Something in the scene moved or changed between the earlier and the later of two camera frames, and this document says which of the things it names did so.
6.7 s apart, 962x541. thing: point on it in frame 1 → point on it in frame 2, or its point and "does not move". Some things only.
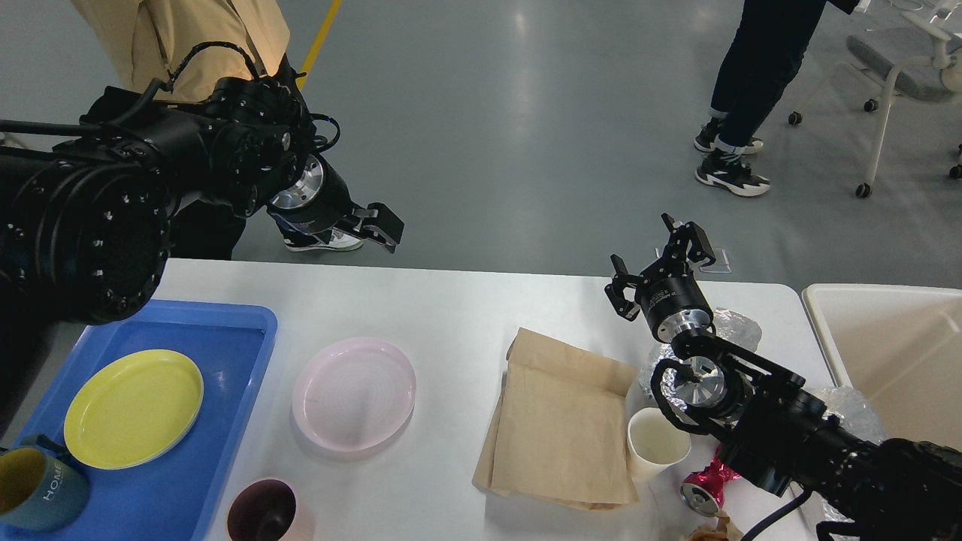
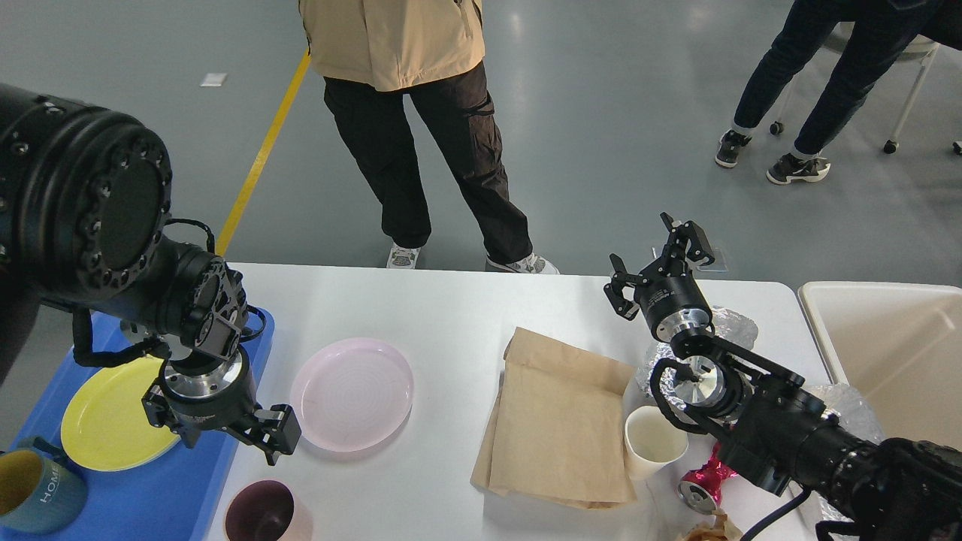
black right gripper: [673, 304] does not move
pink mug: [268, 509] does not move
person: [181, 50] → [372, 52]
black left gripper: [314, 198] → [217, 400]
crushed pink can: [704, 490] does not move
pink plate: [353, 394] does not move
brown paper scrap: [723, 529] does not move
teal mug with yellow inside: [41, 489] does not move
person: [765, 53] → [875, 30]
